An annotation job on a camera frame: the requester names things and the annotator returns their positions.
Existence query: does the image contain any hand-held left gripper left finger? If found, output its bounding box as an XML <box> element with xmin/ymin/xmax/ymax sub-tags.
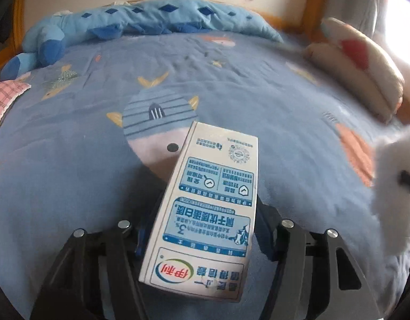
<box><xmin>30</xmin><ymin>219</ymin><xmax>159</xmax><ymax>320</ymax></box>

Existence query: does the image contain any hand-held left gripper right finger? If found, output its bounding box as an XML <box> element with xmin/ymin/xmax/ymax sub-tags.
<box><xmin>255</xmin><ymin>203</ymin><xmax>383</xmax><ymax>320</ymax></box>

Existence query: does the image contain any white tissue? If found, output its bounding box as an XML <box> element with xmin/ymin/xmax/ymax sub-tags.
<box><xmin>372</xmin><ymin>128</ymin><xmax>410</xmax><ymax>258</ymax></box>

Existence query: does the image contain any white blue milk carton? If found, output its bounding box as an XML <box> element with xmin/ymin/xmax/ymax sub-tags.
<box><xmin>139</xmin><ymin>121</ymin><xmax>259</xmax><ymax>304</ymax></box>

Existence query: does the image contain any blue fish print bedsheet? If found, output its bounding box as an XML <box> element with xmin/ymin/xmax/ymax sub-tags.
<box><xmin>0</xmin><ymin>31</ymin><xmax>410</xmax><ymax>320</ymax></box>

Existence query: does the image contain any folded beige quilt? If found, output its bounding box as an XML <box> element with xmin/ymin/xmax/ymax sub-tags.
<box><xmin>303</xmin><ymin>17</ymin><xmax>406</xmax><ymax>122</ymax></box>

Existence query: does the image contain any pink plaid pillow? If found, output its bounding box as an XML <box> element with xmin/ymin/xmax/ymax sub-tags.
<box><xmin>0</xmin><ymin>80</ymin><xmax>32</xmax><ymax>138</ymax></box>

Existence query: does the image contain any blue plush toy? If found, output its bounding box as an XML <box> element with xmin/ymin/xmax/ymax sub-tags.
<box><xmin>0</xmin><ymin>0</ymin><xmax>285</xmax><ymax>82</ymax></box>

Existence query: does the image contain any wooden bed frame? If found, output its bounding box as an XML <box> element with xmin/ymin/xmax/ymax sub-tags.
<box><xmin>0</xmin><ymin>0</ymin><xmax>410</xmax><ymax>125</ymax></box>

